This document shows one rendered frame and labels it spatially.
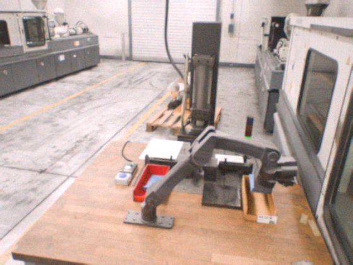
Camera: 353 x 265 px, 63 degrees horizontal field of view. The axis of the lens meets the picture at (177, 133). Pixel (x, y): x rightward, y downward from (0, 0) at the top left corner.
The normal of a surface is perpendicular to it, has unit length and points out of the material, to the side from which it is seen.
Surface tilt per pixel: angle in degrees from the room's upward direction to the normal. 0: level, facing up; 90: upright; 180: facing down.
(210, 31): 90
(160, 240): 0
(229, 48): 90
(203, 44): 90
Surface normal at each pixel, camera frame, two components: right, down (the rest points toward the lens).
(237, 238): 0.03, -0.92
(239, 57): -0.22, 0.36
